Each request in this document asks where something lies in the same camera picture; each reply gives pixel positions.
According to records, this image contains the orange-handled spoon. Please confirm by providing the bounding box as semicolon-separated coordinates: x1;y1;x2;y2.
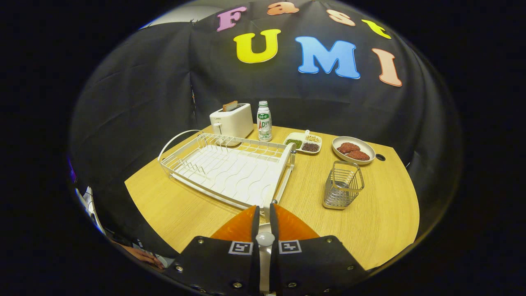
256;231;275;292

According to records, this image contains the white wire dish rack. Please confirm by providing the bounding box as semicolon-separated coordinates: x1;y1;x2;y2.
158;129;297;211

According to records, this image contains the white green-label drink bottle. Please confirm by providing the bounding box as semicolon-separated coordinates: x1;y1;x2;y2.
256;101;273;142

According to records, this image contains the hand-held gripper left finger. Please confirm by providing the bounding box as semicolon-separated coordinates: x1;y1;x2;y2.
163;205;261;296

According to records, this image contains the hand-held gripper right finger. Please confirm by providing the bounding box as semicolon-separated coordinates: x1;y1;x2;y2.
269;203;369;296

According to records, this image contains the white divided snack dish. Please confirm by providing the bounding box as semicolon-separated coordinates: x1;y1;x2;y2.
283;129;323;155

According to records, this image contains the beige plate with meat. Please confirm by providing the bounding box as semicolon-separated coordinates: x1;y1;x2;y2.
332;136;376;166

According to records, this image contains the black backdrop cloth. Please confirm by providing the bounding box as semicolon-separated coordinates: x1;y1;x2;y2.
68;0;464;264

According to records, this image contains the white toaster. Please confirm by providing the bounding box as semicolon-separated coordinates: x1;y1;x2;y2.
209;103;254;142

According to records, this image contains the metal wire basket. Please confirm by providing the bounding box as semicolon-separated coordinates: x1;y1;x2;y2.
322;160;365;210

